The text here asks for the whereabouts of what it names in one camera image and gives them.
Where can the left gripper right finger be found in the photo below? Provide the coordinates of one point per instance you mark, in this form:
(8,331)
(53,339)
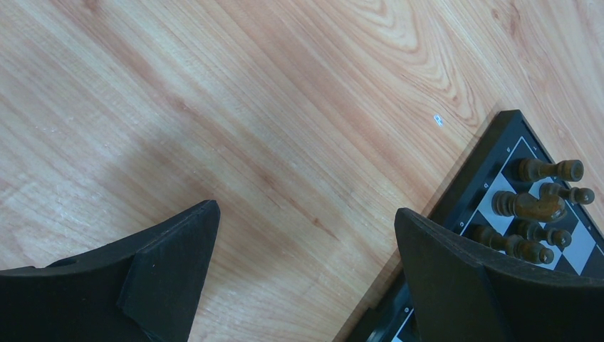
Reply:
(464,291)

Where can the dark chess knight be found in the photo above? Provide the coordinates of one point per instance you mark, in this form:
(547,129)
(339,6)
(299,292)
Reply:
(547,208)

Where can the black white chess board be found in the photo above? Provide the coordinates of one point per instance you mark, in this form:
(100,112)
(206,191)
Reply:
(492,166)

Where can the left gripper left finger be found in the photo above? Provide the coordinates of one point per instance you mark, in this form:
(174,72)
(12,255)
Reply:
(144,287)

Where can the dark chess pawn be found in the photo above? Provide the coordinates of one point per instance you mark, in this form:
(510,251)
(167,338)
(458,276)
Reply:
(573,195)
(533,231)
(532,170)

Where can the dark chess bishop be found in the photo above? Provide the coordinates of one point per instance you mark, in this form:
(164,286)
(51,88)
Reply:
(513,245)

